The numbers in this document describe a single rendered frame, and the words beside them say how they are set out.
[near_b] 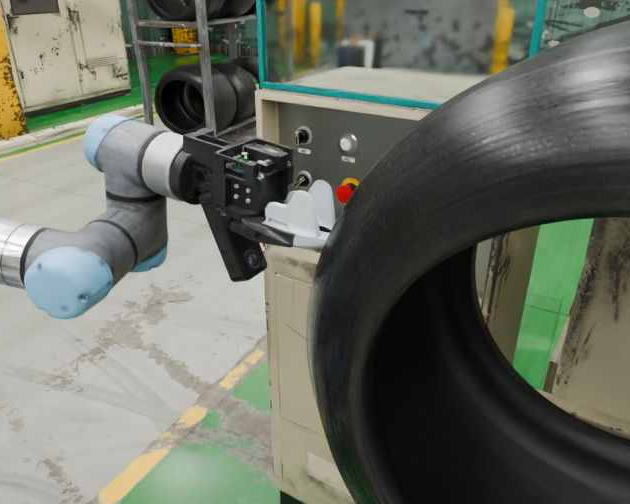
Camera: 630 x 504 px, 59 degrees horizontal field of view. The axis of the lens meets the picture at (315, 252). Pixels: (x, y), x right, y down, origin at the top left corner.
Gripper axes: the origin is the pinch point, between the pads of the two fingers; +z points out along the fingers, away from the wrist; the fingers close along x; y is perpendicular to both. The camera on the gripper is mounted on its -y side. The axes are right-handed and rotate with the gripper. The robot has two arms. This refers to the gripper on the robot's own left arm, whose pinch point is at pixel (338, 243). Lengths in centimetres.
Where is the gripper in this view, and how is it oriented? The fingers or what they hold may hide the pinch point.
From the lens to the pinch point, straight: 57.6
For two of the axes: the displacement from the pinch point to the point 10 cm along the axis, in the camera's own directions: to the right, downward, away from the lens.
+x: 5.4, -3.9, 7.5
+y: 0.8, -8.6, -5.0
